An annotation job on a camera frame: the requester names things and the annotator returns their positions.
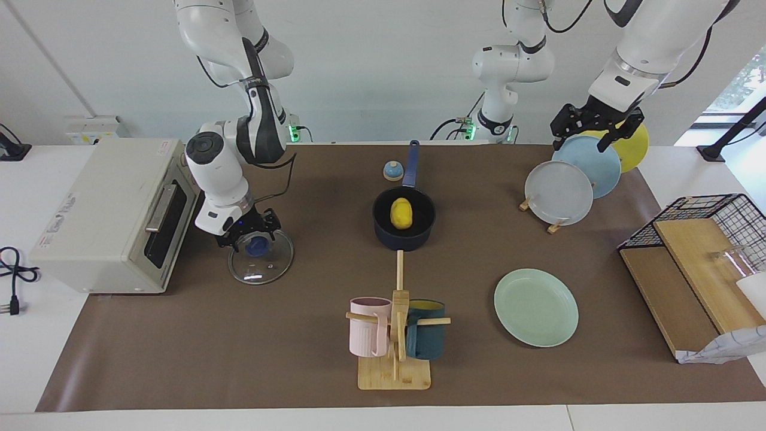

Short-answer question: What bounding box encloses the light blue plate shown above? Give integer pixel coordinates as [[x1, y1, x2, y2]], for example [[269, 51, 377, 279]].
[[552, 135, 622, 199]]

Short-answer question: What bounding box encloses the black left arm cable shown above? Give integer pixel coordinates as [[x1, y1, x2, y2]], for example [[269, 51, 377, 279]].
[[542, 0, 714, 89]]

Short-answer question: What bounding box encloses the pale green plate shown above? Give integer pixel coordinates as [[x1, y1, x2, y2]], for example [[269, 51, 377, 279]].
[[494, 268, 579, 348]]

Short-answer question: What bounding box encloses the white crumpled plastic sheet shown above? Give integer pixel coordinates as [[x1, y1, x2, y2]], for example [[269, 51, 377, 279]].
[[676, 326, 766, 365]]

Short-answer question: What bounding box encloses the clear glass cup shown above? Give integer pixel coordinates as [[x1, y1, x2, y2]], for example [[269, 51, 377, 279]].
[[709, 245, 759, 282]]

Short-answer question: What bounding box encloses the brown table mat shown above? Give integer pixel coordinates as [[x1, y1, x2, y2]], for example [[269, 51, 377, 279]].
[[35, 144, 766, 412]]

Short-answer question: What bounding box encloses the dark teal mug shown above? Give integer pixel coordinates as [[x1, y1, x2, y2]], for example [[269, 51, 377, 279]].
[[405, 299, 446, 360]]

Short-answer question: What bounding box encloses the wooden mug tree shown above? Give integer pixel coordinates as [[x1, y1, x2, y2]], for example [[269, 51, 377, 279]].
[[346, 250, 451, 391]]

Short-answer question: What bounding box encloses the black wire mesh frame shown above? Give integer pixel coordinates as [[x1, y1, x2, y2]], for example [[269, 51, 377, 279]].
[[618, 193, 766, 273]]

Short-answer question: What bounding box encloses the black pot purple handle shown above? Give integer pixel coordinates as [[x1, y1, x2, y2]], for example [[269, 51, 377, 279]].
[[372, 140, 437, 251]]

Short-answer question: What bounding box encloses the pink ribbed mug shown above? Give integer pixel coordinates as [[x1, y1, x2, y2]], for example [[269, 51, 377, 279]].
[[349, 297, 393, 358]]

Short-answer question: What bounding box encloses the yellow plate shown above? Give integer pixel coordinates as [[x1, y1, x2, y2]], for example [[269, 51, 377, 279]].
[[583, 120, 649, 174]]

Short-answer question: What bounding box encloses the yellow potato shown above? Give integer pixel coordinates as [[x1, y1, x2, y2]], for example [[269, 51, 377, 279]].
[[390, 198, 414, 231]]

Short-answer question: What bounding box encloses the black desk mount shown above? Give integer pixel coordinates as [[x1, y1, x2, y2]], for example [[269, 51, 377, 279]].
[[0, 123, 32, 161]]

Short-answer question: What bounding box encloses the black power cord with plug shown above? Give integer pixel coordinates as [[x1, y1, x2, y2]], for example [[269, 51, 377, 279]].
[[0, 247, 39, 316]]

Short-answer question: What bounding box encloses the wooden plate rack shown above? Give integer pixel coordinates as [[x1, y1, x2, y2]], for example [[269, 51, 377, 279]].
[[519, 198, 566, 235]]

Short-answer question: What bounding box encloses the beige toaster oven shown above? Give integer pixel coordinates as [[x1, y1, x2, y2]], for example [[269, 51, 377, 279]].
[[29, 139, 204, 295]]

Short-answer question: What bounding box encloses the black clamp stand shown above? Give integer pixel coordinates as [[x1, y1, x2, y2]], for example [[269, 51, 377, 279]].
[[697, 96, 766, 162]]

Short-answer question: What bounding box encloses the white socket box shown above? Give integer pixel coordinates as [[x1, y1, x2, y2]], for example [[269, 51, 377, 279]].
[[66, 116, 123, 145]]

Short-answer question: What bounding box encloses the black base cable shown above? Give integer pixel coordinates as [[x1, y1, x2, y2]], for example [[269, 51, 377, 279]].
[[431, 90, 485, 142]]

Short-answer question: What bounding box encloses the white cup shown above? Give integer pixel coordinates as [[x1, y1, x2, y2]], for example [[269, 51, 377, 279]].
[[735, 272, 766, 318]]

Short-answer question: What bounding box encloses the wooden shelf unit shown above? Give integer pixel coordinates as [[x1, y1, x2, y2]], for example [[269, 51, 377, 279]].
[[619, 218, 766, 360]]

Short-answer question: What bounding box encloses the grey plate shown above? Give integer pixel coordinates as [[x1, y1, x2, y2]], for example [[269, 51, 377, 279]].
[[525, 160, 594, 226]]

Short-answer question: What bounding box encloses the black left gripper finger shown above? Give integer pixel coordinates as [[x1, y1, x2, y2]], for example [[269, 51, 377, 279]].
[[551, 105, 591, 151], [597, 110, 645, 152]]

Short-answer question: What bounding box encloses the glass lid blue knob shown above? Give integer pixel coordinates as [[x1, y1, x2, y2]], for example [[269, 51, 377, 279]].
[[228, 227, 295, 286]]

